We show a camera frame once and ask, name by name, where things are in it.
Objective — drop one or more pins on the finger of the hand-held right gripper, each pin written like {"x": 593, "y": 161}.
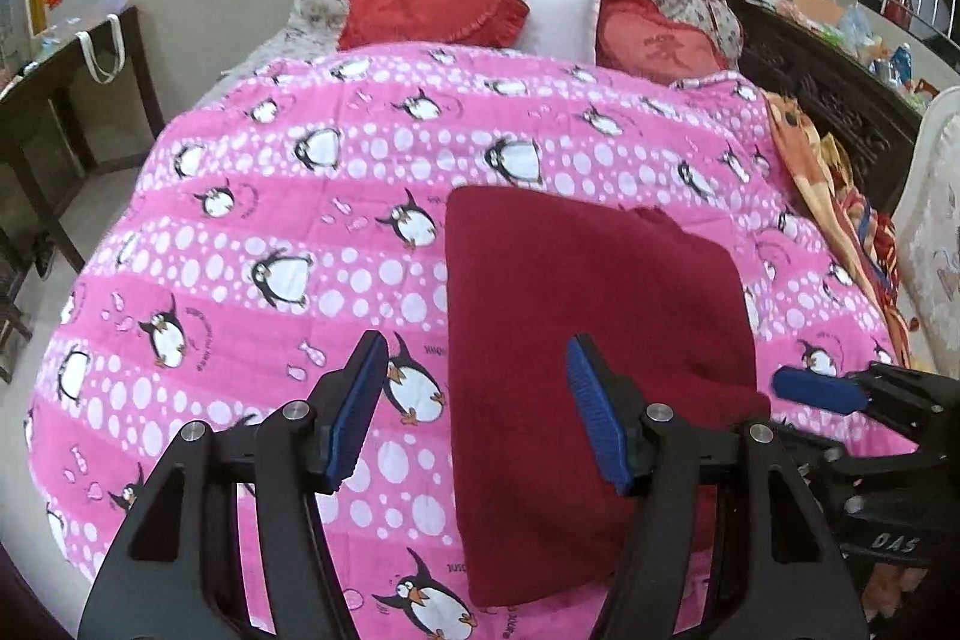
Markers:
{"x": 862, "y": 471}
{"x": 817, "y": 389}

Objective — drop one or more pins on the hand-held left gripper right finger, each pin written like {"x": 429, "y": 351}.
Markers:
{"x": 596, "y": 415}

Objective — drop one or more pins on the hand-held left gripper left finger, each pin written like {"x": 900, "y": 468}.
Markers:
{"x": 356, "y": 415}

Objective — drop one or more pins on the dark red sweater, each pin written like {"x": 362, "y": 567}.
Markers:
{"x": 570, "y": 280}

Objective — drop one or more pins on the pink penguin print blanket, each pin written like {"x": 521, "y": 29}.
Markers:
{"x": 247, "y": 220}

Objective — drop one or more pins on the white floral upholstered chair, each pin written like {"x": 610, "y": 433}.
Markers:
{"x": 934, "y": 197}

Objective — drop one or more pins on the orange printed blanket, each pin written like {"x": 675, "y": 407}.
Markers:
{"x": 806, "y": 153}

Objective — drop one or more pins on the dark carved wooden cabinet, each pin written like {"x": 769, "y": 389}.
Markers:
{"x": 825, "y": 78}

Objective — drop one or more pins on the blue plastic bottle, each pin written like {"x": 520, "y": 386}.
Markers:
{"x": 900, "y": 63}

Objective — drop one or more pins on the small red heart pillow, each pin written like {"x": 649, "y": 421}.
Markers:
{"x": 652, "y": 40}

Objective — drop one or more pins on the cardboard box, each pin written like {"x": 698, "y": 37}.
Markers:
{"x": 817, "y": 4}

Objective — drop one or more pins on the white pillow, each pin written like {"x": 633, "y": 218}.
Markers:
{"x": 555, "y": 14}

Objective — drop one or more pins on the dark wooden side table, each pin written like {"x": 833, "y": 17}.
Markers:
{"x": 67, "y": 108}

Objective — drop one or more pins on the white tote bag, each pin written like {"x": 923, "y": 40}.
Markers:
{"x": 101, "y": 48}

